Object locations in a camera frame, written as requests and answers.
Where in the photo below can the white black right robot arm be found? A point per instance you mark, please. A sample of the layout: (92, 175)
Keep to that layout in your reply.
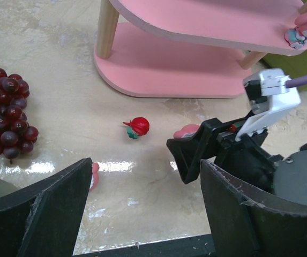
(290, 179)

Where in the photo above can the pink toy with green centre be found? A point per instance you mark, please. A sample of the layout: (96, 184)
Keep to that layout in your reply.
(95, 176)

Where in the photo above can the pink three-tier wooden shelf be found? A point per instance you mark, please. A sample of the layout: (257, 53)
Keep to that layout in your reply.
(189, 49)

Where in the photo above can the pink toy with blue bow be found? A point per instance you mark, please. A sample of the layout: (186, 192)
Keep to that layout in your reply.
(297, 37)

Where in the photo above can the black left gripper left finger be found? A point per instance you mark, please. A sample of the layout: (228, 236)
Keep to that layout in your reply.
(43, 219)

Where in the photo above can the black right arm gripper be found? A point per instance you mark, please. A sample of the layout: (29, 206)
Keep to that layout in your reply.
(244, 159)

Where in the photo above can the olive green plastic bin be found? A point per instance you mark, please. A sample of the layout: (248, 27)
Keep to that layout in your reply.
(294, 66)

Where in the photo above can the red haired mermaid toy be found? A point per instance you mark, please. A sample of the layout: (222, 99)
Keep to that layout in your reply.
(137, 127)

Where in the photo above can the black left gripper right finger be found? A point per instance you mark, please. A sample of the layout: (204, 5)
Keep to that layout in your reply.
(247, 221)

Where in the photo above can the dark red grape bunch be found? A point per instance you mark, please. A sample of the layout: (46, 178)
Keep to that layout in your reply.
(17, 136)

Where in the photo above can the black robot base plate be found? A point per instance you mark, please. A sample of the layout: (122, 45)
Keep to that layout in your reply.
(189, 246)

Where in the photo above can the pink toy with white frill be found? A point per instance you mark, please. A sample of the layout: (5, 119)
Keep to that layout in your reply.
(186, 131)

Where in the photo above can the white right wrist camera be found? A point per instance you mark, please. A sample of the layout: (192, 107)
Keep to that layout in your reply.
(269, 99)

